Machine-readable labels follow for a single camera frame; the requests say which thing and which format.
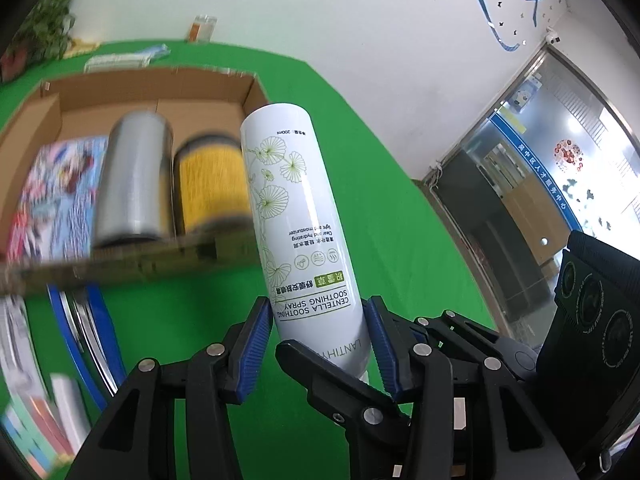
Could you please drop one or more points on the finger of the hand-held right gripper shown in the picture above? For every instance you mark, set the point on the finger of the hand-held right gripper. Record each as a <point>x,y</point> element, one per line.
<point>475,340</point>
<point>325,380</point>

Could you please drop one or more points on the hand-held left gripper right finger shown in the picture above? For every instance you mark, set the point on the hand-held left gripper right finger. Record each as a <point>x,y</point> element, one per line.
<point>382,355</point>

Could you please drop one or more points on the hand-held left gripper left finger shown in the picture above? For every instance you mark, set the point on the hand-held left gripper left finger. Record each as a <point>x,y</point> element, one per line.
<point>252,355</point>

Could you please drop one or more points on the white spray bottle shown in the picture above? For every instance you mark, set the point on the white spray bottle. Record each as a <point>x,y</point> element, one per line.
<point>295,210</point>

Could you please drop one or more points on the blue case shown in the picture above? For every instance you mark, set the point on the blue case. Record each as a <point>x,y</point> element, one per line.
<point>82,340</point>

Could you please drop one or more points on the yellow can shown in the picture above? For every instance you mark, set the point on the yellow can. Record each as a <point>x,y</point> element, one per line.
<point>210,185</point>

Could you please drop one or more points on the silver metal can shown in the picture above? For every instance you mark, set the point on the silver metal can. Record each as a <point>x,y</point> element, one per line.
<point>135,180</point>

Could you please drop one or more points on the pastel cube puzzle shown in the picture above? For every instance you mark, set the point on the pastel cube puzzle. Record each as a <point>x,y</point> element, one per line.
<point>35,435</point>

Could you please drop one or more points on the colourful printed box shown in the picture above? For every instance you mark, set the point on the colourful printed box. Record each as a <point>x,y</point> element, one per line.
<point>55,195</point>

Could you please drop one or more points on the brown cardboard box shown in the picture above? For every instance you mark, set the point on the brown cardboard box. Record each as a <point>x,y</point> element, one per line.
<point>150,94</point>

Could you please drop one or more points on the glass door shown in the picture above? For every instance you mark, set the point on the glass door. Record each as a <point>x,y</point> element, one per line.
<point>525,160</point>

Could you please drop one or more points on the white and blue packet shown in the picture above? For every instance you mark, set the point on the white and blue packet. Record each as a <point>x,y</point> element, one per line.
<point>125,57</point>

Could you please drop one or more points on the small orange glass jar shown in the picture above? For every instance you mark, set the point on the small orange glass jar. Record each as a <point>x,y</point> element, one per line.
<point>202,28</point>

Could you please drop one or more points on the yellow flat packet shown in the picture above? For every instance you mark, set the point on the yellow flat packet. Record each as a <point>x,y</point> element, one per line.
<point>80,49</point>

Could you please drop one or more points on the small potted green plant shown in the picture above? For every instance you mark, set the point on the small potted green plant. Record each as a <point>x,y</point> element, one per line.
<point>45,25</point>

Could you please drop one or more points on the white security camera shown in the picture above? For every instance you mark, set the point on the white security camera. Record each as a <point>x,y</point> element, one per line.
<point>552,38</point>

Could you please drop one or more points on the blue wall decal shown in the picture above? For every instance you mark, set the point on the blue wall decal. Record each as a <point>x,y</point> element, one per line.
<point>481,0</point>

